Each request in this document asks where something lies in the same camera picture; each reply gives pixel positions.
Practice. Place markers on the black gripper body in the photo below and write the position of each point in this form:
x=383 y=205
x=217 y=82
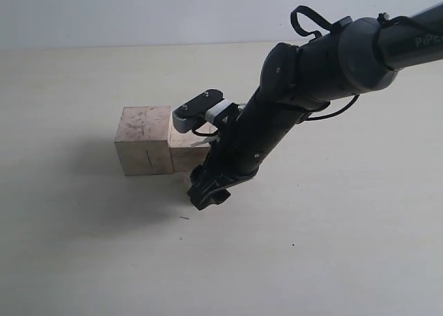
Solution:
x=261 y=125

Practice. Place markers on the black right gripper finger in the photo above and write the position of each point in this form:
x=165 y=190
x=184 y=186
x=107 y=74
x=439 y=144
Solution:
x=219 y=197

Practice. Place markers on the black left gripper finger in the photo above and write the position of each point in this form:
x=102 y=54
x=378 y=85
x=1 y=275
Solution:
x=204 y=183

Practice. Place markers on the second largest wooden cube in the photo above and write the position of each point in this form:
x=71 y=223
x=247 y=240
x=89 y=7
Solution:
x=187 y=150

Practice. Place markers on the smallest wooden cube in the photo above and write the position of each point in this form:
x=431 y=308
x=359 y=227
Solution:
x=187 y=183

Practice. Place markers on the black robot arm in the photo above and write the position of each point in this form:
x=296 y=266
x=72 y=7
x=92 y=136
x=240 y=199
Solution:
x=346 y=58

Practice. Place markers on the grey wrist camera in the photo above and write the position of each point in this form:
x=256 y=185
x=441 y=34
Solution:
x=208 y=107

